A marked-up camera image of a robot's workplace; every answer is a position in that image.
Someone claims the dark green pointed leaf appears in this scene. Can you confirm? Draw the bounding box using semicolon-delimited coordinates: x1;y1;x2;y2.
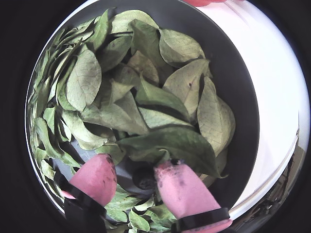
135;72;191;122

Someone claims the dark green curled leaf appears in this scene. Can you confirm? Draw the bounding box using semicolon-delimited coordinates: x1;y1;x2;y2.
130;19;167;69

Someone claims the dark blueberry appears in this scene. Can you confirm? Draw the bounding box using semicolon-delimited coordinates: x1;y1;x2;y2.
133;166;157;190

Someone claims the pale green folded leaf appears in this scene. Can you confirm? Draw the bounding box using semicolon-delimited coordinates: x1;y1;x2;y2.
80;91;149;135

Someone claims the pink padded gripper finger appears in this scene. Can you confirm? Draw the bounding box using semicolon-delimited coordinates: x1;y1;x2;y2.
54;154;118;233
153;159;233;233

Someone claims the pale green broad leaf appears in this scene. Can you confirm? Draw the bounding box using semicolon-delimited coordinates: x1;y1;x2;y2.
158;29;206;68

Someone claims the large dark green leaf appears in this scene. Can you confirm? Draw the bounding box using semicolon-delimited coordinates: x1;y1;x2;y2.
118;125;228;178

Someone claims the long pale crinkled leaf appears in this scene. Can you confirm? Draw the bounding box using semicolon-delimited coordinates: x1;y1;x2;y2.
197;76;236;156

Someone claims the pale yellow-green veined leaf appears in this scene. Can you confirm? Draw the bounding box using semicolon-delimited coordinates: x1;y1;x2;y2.
138;106;195;130

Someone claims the red object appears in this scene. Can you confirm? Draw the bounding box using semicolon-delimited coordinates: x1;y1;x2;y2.
184;0;243;7

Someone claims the pale oval veined leaf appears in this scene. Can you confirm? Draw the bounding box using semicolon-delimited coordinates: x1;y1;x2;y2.
66;50;103;112

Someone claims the shiny steel bowl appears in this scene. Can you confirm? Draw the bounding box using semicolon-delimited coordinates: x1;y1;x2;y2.
24;0;311;233

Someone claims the pale leaf with dark dot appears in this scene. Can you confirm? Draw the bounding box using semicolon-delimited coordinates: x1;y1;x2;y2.
162;58;211;122

